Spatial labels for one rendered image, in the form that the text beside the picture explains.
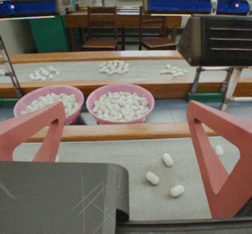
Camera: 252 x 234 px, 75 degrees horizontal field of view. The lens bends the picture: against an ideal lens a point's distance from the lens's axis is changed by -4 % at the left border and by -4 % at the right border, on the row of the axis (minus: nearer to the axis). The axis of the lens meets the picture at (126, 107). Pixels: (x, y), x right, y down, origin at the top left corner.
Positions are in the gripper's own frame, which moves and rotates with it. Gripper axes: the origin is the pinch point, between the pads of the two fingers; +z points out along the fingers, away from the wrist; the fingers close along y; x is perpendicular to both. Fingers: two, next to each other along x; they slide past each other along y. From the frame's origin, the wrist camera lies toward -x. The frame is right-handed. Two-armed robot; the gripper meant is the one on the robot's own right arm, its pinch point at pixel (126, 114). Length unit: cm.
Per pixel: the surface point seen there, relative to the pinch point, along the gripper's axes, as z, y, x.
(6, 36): 255, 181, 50
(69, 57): 96, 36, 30
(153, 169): 18.2, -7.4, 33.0
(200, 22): 18.7, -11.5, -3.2
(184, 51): 19.4, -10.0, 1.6
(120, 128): 31.8, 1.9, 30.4
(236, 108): 54, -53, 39
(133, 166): 19.0, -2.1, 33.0
